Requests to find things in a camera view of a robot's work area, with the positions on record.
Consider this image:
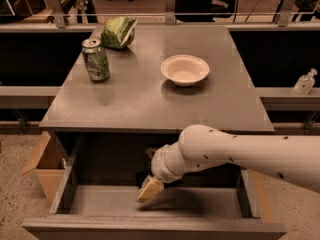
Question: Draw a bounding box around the brown cardboard box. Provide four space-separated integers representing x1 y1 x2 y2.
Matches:
21 131 66 204

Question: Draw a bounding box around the grey open top drawer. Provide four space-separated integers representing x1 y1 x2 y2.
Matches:
23 133 286 240

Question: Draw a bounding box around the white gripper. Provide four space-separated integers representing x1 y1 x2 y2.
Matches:
136 145 184 203

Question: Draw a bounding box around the black office chair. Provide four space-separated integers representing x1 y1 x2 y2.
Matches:
175 0 236 22

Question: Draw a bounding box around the white paper bowl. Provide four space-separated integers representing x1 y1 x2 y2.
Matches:
160 55 210 86

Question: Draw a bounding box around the green chip bag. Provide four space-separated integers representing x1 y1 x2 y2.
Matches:
100 16 137 49

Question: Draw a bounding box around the green soda can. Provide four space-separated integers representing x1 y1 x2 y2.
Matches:
82 38 110 82

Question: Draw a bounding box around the metal railing with posts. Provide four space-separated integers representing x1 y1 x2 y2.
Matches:
0 0 319 28

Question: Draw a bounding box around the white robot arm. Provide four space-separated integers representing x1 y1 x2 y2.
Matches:
136 125 320 203

